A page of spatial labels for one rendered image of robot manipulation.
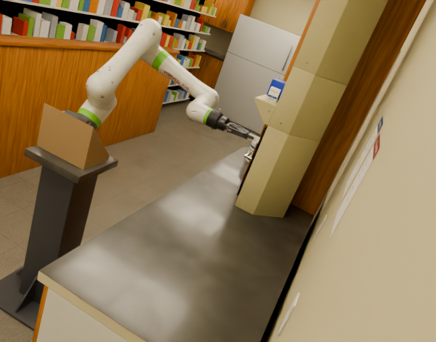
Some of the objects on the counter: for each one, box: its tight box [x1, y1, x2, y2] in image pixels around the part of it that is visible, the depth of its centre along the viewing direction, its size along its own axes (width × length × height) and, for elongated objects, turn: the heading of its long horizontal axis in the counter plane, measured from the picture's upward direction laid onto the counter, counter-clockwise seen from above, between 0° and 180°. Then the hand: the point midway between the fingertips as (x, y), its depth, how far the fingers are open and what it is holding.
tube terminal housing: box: [235, 67, 347, 218], centre depth 203 cm, size 25×32×77 cm
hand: (254, 138), depth 198 cm, fingers closed
